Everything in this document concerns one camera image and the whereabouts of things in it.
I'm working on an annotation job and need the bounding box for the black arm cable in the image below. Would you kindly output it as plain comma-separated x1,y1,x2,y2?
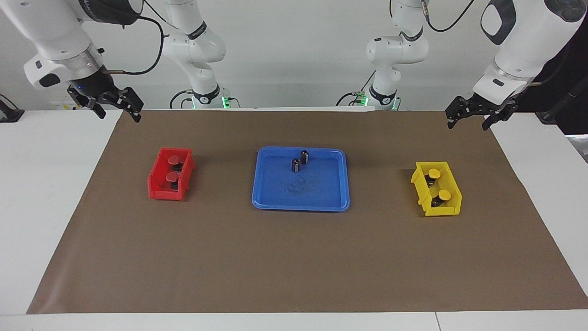
103,0,165,75
422,0,476,34

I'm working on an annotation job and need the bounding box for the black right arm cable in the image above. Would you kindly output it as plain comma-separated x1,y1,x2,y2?
103,0,165,75

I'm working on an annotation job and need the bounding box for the black right base cable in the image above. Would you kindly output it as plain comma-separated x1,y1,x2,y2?
169,90,190,109

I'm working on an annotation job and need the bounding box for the yellow plastic bin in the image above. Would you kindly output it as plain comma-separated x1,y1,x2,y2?
410,161,463,217

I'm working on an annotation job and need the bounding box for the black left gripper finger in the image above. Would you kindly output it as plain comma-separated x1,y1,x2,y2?
482,110,508,131
445,103,464,129

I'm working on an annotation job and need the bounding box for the brown paper mat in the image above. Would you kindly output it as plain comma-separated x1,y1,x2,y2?
27,109,588,314

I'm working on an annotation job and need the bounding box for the black base cable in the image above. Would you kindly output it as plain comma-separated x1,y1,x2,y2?
169,90,190,109
337,71,376,107

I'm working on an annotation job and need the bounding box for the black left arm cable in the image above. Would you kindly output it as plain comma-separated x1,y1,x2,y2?
422,0,476,34

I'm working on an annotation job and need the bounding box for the black stand pole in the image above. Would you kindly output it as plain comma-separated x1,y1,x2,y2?
537,74,588,126

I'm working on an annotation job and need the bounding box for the black left base cable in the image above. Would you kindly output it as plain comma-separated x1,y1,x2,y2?
337,71,376,107

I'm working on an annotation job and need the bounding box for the blue plastic tray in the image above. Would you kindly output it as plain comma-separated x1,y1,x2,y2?
251,146,351,212

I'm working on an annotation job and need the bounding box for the black clamp mount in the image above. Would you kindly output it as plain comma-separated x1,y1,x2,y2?
0,94,24,123

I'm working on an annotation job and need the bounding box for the red plastic bin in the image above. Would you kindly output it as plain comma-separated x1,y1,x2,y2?
147,147,196,201

